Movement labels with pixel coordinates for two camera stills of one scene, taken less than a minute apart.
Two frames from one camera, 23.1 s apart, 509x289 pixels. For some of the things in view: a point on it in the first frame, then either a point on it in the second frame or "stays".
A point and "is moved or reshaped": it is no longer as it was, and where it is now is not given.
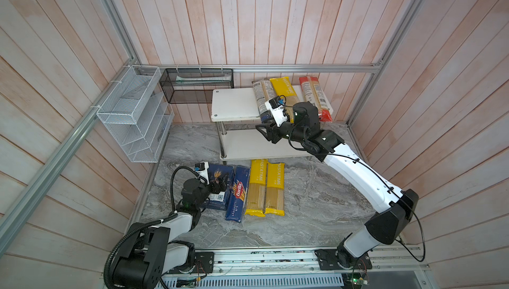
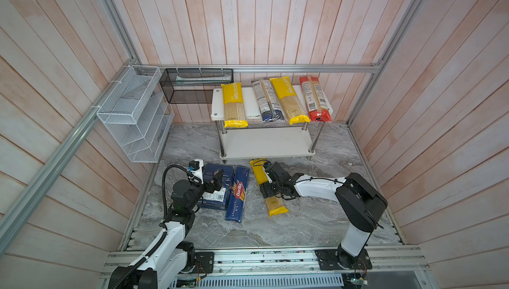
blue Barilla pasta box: [218, 201] stays
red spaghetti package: [315, 93] stays
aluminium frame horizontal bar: [259, 67] stays
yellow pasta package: [275, 200] is moved or reshaped
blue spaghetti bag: [238, 193] stays
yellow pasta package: [285, 92] stays
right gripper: [273, 132] → [265, 190]
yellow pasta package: [257, 187] → [275, 205]
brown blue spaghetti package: [264, 92] stays
